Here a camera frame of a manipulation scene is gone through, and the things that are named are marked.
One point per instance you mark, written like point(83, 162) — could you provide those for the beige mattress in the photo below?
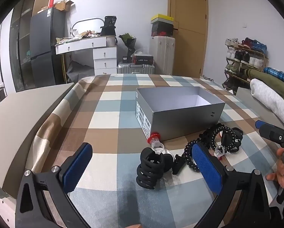
point(18, 123)

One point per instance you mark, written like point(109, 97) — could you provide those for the open cardboard box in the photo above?
point(64, 5)

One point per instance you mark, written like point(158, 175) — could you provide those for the black refrigerator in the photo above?
point(45, 49)

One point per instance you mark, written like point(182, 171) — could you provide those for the rows of shoes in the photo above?
point(246, 52)

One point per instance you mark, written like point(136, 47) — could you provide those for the silver suitcase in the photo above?
point(136, 68)

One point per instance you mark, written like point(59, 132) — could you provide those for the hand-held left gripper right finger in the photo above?
point(207, 171)

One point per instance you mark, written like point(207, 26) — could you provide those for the small black hair clip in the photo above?
point(178, 163)

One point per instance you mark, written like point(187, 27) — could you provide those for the medium black hair claw clip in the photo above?
point(231, 139)

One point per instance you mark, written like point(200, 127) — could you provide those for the large black hair claw clip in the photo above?
point(149, 168)

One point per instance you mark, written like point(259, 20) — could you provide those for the black wrapped bouquet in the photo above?
point(129, 44)

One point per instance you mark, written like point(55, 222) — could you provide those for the pile of dressing table clutter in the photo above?
point(80, 36)

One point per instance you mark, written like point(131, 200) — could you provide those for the person's right hand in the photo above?
point(280, 168)

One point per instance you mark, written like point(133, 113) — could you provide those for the black bag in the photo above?
point(108, 26)

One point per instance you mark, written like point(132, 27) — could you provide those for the wooden door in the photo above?
point(189, 33)

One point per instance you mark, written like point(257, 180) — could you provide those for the person's left hand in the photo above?
point(135, 226)

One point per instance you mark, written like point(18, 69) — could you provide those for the metal shoe rack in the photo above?
point(234, 63)

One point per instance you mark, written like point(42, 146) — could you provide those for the white rolled blanket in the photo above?
point(272, 99)

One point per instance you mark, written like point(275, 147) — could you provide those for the small black box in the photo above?
point(125, 59)

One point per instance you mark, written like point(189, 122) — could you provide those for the silver cardboard box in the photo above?
point(180, 121)

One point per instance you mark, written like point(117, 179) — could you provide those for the black red flat box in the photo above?
point(143, 59)

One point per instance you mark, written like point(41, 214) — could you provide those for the black shoebox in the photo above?
point(163, 28)

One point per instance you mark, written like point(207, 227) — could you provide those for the white dressing table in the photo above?
point(101, 54)

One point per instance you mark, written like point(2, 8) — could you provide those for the green rolled blanket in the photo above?
point(270, 82)

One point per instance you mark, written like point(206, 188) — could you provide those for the oval mirror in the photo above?
point(87, 26)

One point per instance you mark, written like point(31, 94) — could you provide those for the glass door cabinet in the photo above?
point(20, 52)

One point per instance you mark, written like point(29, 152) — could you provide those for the large white pin badge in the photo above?
point(164, 152)

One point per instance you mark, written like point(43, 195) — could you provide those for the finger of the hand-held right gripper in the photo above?
point(271, 133)

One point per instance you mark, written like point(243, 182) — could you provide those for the blue plaid cloth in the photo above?
point(282, 74)

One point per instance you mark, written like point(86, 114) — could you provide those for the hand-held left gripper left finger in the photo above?
point(76, 168)

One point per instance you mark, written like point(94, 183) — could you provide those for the yellow shoebox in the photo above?
point(162, 17)

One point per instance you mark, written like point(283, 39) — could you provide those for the white round cup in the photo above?
point(110, 40)

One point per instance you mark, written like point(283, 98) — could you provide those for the cream suitcase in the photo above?
point(162, 54)

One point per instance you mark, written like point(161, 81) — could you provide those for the grey cloth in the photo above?
point(79, 72)

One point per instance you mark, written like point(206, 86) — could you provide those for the checked bed sheet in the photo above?
point(104, 133)

